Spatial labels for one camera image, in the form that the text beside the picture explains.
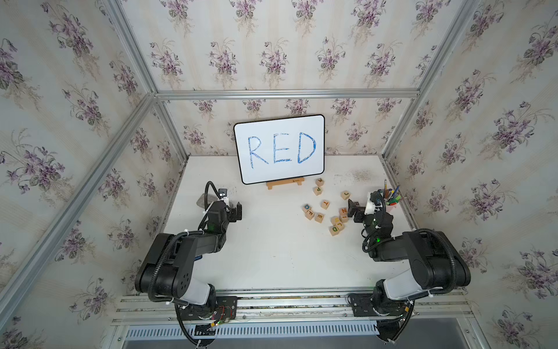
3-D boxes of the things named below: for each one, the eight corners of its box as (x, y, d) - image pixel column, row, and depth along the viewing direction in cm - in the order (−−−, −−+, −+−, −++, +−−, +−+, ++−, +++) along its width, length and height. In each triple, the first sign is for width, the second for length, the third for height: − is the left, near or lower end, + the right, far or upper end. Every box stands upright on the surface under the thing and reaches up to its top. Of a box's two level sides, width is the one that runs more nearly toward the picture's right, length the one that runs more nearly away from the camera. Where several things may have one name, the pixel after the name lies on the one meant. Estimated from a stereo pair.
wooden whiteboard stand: (266, 189, 107) (266, 184, 104) (266, 187, 108) (266, 181, 105) (304, 185, 109) (305, 179, 106) (303, 182, 110) (304, 177, 107)
